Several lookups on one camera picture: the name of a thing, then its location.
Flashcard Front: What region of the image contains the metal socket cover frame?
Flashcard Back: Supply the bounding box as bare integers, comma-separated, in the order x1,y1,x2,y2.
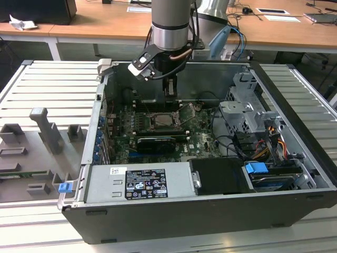
175,103,197,127

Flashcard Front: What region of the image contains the black looped cable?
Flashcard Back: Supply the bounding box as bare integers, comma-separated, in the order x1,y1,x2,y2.
210,107,245,162

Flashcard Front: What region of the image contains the silver perforated drive cage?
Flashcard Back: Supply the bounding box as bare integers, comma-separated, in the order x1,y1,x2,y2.
218,71,267,135

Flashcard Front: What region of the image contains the blue case latch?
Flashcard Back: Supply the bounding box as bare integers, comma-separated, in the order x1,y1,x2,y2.
57,182,73,195

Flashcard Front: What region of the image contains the white framed cable grommet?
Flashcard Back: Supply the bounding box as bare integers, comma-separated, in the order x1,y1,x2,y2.
256,7,290,15

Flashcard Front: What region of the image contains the black expansion slot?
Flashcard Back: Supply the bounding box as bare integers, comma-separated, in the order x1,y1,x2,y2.
128,155,182,163

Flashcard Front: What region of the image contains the white paper sheet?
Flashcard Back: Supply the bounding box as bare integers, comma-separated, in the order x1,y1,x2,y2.
264,15,303,23

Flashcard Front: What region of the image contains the crumpled white paper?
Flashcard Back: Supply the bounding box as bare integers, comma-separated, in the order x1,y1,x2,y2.
9,14,38,32

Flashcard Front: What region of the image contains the CPU socket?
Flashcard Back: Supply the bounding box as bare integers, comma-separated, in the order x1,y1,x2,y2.
147,112,184,132

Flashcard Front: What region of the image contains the green motherboard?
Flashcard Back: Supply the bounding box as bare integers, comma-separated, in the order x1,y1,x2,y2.
112,101,224,163

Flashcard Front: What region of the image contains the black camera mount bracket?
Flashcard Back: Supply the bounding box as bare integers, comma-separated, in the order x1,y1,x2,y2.
131,44,162,66

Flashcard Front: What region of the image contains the grey case latch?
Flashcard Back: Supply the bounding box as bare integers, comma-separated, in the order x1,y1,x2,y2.
96,57,114,77

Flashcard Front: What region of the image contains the black grey PC case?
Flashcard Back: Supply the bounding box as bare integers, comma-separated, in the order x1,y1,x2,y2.
57,58,337,245

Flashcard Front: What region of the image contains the black plastic shroud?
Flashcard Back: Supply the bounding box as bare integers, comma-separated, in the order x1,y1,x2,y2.
189,156,255,196

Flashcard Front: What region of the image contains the small silver metal bracket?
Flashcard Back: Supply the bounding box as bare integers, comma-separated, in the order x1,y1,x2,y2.
255,110,284,132

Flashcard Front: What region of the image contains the small white box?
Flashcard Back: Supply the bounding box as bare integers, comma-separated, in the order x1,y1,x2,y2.
220,48,234,61

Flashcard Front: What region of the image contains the yellow orange wire bundle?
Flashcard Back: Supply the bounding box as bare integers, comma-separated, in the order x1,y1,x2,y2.
254,125,288,160

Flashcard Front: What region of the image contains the grey laptop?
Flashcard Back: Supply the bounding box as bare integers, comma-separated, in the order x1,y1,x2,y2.
304,12,337,26

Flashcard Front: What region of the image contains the silver white wrist camera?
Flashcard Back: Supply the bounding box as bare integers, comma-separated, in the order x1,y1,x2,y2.
128,51,155,80

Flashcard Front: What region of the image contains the blue disk carrier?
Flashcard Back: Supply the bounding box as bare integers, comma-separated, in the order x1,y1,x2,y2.
244,162,269,175

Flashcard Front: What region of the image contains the black monitor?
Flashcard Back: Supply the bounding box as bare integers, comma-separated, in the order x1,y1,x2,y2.
0,0,77,26

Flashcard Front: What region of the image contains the black RAM slot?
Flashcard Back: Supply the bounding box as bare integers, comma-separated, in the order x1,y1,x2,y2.
134,101,182,105
134,103,183,108
134,128,190,135
135,133,192,140
135,105,184,110
133,99,182,104

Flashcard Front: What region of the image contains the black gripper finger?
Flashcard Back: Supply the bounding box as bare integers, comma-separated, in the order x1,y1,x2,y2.
162,76,179,104

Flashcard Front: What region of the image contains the thin black wire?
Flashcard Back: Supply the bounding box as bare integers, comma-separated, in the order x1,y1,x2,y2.
199,91,221,102

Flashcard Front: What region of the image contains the black graphics card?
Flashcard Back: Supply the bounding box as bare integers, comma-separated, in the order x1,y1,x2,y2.
136,135,177,155

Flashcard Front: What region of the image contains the grey parts rack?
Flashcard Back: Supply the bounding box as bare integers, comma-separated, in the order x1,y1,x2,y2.
0,106,90,204

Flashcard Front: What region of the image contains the white desk inset plate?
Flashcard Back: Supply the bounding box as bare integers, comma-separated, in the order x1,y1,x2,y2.
126,5,153,13

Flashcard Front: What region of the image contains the green RAM stick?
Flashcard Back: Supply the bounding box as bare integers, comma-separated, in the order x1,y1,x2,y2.
0,170,49,178

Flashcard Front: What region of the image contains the copper coloured hose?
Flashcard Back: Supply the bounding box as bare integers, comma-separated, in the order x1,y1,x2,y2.
168,50,192,62

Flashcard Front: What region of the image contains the wooden desk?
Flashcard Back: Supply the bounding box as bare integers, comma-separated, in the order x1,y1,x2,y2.
49,0,337,53
0,22,57,61

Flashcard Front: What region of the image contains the hard disk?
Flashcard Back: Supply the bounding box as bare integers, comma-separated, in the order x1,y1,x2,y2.
249,172,297,191

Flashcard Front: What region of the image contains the blue cable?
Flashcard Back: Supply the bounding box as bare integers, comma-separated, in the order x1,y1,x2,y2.
227,25,247,62

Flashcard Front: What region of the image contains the silver topped CPU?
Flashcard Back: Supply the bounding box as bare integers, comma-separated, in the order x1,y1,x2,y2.
154,115,173,127

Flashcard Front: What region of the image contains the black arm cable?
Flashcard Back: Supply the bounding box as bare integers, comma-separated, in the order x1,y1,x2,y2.
188,0,202,51

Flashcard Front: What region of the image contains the silver power supply unit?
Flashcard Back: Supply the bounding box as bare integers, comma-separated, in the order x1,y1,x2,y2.
74,161,197,204

